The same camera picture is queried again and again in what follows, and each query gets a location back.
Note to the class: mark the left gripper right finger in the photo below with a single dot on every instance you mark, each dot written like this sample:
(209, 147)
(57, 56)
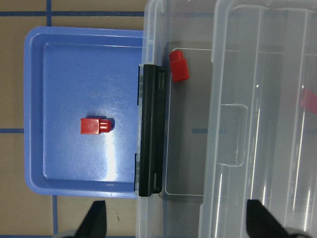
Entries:
(260, 223)

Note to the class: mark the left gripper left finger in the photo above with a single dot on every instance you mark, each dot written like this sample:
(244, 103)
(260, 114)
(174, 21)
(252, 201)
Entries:
(94, 223)

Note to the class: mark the clear plastic box lid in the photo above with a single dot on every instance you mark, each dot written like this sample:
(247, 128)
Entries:
(262, 144)

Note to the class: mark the red block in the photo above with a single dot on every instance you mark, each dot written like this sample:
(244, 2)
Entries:
(178, 66)
(309, 101)
(95, 125)

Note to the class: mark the black box latch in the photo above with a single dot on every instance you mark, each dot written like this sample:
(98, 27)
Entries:
(152, 92)

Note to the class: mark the clear plastic storage box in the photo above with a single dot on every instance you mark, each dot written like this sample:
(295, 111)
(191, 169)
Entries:
(185, 25)

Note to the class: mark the blue plastic tray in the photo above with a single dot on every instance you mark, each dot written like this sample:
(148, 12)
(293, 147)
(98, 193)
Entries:
(74, 73)

